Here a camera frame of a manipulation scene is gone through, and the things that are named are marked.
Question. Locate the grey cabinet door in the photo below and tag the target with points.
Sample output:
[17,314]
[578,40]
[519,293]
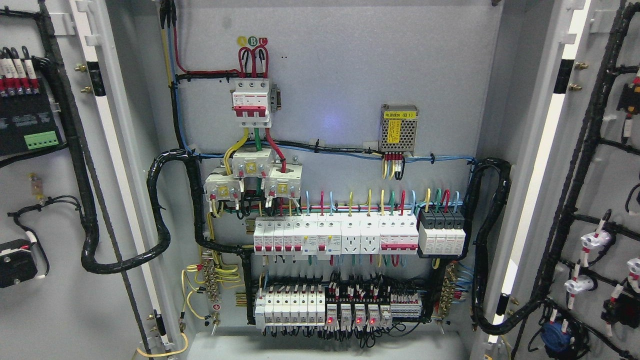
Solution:
[581,256]
[71,313]

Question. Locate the grey cabinet body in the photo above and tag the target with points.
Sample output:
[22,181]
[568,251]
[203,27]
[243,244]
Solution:
[479,74]

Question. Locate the white current transformer cluster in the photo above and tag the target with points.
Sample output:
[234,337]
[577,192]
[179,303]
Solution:
[249,167]

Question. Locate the white socket breaker row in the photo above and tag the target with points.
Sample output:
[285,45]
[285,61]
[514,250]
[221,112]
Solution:
[337,234]

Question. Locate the perforated metal power supply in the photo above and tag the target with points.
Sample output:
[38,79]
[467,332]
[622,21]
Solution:
[399,123]

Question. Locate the red white main breaker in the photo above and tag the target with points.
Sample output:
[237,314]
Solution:
[254,101]

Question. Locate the lower relay terminal row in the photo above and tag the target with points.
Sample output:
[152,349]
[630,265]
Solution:
[337,307]

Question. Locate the black surge protector block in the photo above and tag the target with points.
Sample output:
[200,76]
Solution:
[441,235]

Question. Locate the brass grounding bar left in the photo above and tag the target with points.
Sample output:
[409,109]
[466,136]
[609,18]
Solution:
[210,279]

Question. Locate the brass grounding bar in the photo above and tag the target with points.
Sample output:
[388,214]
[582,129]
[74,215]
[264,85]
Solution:
[448,290]
[210,279]

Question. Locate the brass grounding bar right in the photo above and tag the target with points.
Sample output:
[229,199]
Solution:
[448,290]

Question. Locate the black digital power meter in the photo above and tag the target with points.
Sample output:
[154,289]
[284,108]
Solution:
[27,123]

